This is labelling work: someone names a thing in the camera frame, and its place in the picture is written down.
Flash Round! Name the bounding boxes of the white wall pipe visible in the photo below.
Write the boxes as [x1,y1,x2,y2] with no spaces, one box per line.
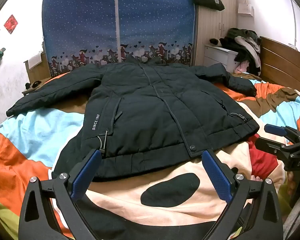
[288,0,298,48]

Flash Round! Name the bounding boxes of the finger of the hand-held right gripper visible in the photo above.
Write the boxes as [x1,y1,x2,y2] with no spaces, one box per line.
[264,124,300,144]
[255,137,299,160]

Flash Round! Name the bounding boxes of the pile of dark clothes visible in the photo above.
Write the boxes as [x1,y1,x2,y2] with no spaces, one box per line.
[219,27,263,75]

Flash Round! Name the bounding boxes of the colourful patterned bed blanket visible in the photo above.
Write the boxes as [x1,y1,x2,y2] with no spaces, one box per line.
[0,71,300,240]

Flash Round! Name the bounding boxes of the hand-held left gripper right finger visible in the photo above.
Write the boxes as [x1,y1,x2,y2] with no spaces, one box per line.
[202,149,283,240]

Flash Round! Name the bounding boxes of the black padded jacket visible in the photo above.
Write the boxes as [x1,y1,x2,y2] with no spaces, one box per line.
[6,56,260,182]

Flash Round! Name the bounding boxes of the wooden wardrobe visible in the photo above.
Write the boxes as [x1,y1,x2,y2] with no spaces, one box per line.
[194,0,238,67]

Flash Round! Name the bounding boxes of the wooden nightstand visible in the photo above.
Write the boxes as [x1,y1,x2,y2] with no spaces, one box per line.
[23,51,51,83]

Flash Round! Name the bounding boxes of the white drawer cabinet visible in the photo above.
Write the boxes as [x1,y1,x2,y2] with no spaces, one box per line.
[203,44,239,73]

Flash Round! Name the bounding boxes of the blue printed fabric wardrobe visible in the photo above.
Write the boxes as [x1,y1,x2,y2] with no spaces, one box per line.
[41,0,199,77]

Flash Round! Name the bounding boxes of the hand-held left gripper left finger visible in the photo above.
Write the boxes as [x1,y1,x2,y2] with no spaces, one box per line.
[18,149,102,240]

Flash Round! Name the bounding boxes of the person's right hand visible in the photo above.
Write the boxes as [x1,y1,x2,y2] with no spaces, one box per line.
[286,172,297,196]

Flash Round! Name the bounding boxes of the white paper bag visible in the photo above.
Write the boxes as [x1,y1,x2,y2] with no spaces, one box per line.
[238,0,254,17]

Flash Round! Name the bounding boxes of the white paper sheet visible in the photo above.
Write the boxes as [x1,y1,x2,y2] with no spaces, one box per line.
[27,52,44,68]

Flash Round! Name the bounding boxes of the pink cloth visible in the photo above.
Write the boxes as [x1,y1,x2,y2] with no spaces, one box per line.
[234,61,252,74]

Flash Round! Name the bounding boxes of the red paper wall decoration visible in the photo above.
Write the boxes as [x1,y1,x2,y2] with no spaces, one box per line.
[3,15,18,34]

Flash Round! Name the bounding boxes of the wooden headboard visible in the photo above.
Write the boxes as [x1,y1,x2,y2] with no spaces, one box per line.
[259,36,300,93]

